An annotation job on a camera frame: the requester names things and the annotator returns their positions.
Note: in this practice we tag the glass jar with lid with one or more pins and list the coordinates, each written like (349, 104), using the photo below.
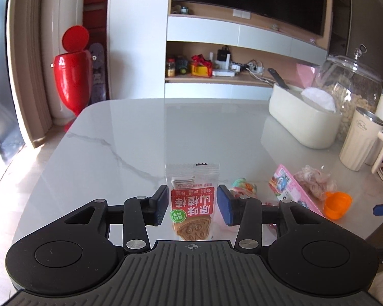
(351, 83)

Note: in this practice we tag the cream ribbed mug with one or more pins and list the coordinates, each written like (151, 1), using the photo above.
(359, 143)

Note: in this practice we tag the green toy truck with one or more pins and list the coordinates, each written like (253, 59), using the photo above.
(182, 67)

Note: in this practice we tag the white power strip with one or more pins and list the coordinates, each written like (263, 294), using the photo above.
(253, 68)

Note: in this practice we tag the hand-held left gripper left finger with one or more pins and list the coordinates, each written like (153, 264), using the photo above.
(159, 205)

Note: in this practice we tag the pink printed box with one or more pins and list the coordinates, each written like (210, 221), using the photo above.
(288, 183)

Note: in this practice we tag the small shelf ornaments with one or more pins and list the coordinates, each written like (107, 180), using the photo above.
(181, 10)

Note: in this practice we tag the red trash bin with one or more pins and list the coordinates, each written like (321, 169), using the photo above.
(72, 79)

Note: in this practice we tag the cream oval container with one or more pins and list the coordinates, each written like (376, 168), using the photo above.
(303, 121)

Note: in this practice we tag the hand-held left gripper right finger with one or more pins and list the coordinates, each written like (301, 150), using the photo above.
(225, 205)

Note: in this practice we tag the white wall socket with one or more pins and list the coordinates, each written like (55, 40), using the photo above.
(241, 13)

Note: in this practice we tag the spice jar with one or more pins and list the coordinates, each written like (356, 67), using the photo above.
(170, 68)

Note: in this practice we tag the black spatula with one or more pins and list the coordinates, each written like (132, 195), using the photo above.
(278, 78)

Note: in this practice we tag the red and yellow toy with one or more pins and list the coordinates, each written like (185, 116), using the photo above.
(200, 68)

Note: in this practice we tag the white marble-top table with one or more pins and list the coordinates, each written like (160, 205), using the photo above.
(131, 140)

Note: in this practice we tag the red label snack packet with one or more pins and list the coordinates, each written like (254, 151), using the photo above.
(191, 205)

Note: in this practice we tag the beige curtain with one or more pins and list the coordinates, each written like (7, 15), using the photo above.
(32, 70)

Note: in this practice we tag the white round lid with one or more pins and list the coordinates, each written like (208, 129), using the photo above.
(319, 98)

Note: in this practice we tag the colourful candy packet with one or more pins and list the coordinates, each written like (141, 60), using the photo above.
(245, 187)

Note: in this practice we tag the white wall cabinet unit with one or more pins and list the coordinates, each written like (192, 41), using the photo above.
(137, 38)

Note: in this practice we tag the small orange cup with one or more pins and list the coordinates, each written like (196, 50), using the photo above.
(338, 205)

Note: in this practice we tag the white standing air conditioner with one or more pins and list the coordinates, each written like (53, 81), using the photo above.
(64, 12)

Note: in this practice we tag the bag of pink candy rings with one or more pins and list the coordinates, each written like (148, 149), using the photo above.
(315, 180)

